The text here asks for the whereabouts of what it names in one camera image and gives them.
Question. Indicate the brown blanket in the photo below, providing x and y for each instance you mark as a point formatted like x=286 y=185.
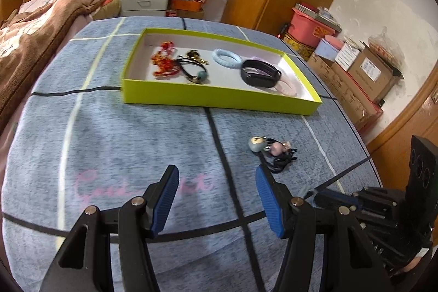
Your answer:
x=37 y=39

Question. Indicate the red can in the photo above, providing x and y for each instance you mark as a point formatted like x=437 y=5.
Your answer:
x=171 y=13

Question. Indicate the striped flat box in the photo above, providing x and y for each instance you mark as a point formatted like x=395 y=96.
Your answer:
x=314 y=9

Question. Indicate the black wristband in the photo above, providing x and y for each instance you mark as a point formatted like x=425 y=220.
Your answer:
x=256 y=76

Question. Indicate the orange box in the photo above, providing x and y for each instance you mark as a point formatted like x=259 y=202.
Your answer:
x=186 y=4

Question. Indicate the large open cardboard box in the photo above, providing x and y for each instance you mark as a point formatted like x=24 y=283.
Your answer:
x=342 y=90

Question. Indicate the blue grid bed sheet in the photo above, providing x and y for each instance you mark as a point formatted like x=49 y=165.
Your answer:
x=137 y=141

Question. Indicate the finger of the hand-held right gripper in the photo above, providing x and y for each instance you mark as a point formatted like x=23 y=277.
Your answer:
x=337 y=199

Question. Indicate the yellow patterned tin box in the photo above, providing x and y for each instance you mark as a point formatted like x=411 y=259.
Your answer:
x=297 y=45

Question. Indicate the cardboard box with white label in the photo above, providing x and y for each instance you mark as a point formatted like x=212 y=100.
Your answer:
x=371 y=71

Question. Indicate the yellow-green cardboard tray box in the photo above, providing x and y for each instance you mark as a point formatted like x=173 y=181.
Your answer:
x=205 y=97

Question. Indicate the wooden door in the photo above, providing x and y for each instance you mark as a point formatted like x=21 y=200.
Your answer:
x=407 y=114

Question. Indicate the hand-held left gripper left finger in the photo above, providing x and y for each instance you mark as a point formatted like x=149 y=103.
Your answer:
x=166 y=199

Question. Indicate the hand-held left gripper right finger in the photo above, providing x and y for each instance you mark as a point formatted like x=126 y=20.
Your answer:
x=270 y=206

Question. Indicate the pink plastic bin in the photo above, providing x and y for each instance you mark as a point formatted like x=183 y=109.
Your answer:
x=308 y=27

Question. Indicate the white printed carton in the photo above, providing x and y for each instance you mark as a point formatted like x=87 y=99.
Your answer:
x=347 y=56

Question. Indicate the pale blue box pink lid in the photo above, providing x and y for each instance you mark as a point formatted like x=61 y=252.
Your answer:
x=326 y=49

